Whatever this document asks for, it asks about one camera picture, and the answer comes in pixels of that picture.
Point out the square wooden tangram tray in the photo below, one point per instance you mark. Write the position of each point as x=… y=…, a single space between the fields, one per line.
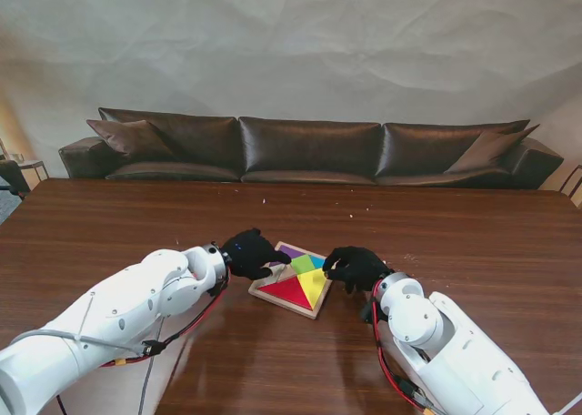
x=318 y=312

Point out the brown leather sofa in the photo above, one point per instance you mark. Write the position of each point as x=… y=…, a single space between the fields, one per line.
x=309 y=151

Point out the large yellow triangle piece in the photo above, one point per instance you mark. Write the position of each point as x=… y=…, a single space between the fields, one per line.
x=316 y=285

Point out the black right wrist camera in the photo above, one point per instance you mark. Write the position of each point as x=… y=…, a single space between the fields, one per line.
x=367 y=309

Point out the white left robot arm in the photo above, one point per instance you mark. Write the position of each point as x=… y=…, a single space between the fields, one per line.
x=104 y=319

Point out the side table with metal legs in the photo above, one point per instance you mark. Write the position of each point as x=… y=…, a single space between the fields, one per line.
x=27 y=169

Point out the white zip tie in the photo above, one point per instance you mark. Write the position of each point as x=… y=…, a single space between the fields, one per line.
x=86 y=317
x=573 y=407

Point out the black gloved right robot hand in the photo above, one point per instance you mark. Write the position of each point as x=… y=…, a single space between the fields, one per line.
x=361 y=267

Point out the purple triangle piece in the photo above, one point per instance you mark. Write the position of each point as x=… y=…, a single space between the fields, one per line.
x=291 y=251

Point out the large red triangle piece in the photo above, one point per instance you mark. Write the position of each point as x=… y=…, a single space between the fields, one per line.
x=286 y=294

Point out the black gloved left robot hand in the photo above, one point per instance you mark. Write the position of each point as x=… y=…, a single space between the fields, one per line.
x=250 y=253

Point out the small beige triangle piece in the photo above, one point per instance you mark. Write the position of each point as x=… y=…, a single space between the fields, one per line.
x=284 y=273

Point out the brown sofa cushion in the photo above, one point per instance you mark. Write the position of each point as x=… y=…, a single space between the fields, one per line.
x=488 y=153
x=132 y=139

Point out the dark metal chair frame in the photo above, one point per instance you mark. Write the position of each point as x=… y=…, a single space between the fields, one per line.
x=570 y=185

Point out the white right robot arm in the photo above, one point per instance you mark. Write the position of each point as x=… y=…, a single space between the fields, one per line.
x=450 y=351

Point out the green square piece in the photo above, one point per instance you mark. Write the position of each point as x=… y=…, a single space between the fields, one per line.
x=302 y=265

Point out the small blue triangle piece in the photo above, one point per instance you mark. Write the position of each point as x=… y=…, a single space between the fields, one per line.
x=317 y=262

